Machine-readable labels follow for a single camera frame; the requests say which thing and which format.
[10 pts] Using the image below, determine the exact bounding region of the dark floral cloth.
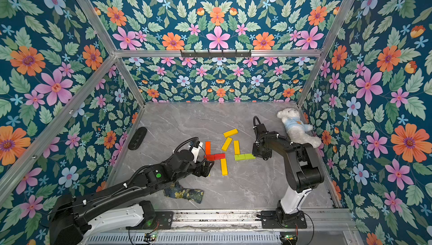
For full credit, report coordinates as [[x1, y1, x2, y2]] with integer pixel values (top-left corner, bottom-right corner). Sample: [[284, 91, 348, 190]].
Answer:
[[163, 182, 204, 204]]

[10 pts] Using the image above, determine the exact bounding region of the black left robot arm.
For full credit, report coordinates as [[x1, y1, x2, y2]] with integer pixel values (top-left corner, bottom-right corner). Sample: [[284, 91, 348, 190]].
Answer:
[[49, 149, 214, 245]]

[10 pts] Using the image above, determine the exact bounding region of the black hook rail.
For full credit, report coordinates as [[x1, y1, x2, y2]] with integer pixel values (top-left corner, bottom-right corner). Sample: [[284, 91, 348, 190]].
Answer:
[[180, 50, 252, 58]]

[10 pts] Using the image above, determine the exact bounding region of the lime green block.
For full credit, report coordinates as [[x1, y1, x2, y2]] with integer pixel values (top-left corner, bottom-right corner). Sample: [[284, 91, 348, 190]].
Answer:
[[235, 155, 245, 161], [244, 153, 255, 160]]

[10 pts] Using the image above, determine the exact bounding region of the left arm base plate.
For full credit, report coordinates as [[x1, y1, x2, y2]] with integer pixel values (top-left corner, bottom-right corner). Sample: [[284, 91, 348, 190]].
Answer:
[[126, 211, 174, 230]]

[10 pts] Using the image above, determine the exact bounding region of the white teddy bear blue shirt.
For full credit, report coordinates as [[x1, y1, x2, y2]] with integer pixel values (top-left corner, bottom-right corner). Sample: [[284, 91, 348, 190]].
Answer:
[[277, 108, 322, 148]]

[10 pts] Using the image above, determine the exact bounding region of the white ventilation grille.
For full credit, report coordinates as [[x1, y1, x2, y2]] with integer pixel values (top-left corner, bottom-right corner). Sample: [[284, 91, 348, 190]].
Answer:
[[86, 232, 282, 245]]

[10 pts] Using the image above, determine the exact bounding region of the orange block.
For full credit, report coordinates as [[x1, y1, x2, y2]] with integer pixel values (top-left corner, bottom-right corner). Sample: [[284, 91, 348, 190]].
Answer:
[[205, 142, 211, 156]]

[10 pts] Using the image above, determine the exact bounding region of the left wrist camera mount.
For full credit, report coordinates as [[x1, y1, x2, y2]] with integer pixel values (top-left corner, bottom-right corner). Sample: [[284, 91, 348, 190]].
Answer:
[[189, 141, 203, 163]]

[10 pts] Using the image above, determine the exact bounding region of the black oval pad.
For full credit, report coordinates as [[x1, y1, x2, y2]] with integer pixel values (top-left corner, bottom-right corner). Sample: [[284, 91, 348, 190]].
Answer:
[[128, 127, 148, 151]]

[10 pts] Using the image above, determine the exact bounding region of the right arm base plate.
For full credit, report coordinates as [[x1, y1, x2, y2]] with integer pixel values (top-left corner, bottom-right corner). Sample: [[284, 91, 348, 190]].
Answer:
[[256, 210, 307, 229]]

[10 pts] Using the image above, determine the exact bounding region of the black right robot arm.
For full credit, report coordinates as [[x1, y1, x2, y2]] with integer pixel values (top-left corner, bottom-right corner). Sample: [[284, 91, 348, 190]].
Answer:
[[252, 124, 324, 223]]

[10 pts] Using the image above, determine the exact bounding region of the red block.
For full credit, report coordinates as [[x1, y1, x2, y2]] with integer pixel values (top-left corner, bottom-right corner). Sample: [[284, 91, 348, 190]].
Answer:
[[205, 155, 216, 161], [214, 153, 226, 160]]

